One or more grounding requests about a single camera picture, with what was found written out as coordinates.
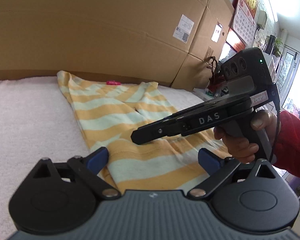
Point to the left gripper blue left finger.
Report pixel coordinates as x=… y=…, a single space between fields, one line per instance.
x=86 y=170

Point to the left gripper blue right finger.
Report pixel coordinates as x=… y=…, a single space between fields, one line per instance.
x=219 y=171

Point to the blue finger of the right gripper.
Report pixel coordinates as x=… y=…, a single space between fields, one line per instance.
x=155 y=130

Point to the orange white striped shirt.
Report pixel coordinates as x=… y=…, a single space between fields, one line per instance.
x=135 y=129

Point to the red fleece right forearm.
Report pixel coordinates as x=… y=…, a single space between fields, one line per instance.
x=287 y=147

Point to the person right hand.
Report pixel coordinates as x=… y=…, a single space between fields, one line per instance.
x=241 y=148

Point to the white shelf unit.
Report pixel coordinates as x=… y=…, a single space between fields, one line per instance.
x=275 y=66

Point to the red black feather decoration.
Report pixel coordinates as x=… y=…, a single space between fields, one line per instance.
x=217 y=79

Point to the white side table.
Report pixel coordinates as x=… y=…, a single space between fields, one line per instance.
x=205 y=94

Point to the glass door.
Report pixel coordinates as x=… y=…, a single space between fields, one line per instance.
x=288 y=80

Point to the right cardboard box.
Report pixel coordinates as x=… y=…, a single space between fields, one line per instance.
x=210 y=37

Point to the pink fleece towel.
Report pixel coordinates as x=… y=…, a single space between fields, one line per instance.
x=59 y=117

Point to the white shipping label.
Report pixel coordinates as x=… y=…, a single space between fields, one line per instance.
x=183 y=29

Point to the large cardboard box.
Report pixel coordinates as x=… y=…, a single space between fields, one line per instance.
x=124 y=40

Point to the wall calendar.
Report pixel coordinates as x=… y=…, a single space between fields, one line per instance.
x=243 y=25

